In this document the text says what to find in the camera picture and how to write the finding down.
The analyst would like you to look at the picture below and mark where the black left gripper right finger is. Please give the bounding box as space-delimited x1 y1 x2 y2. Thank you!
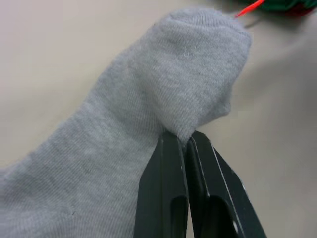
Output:
186 130 267 238

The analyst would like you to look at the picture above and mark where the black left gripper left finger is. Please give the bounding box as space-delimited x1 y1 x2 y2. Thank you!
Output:
136 132 192 238

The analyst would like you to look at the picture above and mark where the grey sock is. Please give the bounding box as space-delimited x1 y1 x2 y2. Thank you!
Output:
0 6 253 238

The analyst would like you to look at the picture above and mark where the red t-shirt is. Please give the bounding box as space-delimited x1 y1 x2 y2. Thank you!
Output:
234 0 315 18

